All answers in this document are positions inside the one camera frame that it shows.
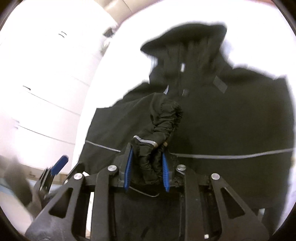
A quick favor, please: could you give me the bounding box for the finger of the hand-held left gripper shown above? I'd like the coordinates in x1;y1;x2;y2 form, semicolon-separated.
38;155;69;193
63;162;85;184

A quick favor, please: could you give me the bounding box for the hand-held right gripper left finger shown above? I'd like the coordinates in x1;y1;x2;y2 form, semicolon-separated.
25;142;135;241

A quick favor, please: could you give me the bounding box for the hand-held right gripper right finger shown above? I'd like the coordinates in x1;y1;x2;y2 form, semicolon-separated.
161;150;270;241

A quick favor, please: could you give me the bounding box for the black jacket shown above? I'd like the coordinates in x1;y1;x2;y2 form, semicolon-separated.
77;22;296;241

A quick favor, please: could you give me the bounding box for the white wardrobe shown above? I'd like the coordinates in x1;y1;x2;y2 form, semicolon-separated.
0;0;117;167

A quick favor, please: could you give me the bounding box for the beige padded headboard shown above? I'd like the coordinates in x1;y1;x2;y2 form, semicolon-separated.
103;0;149;25

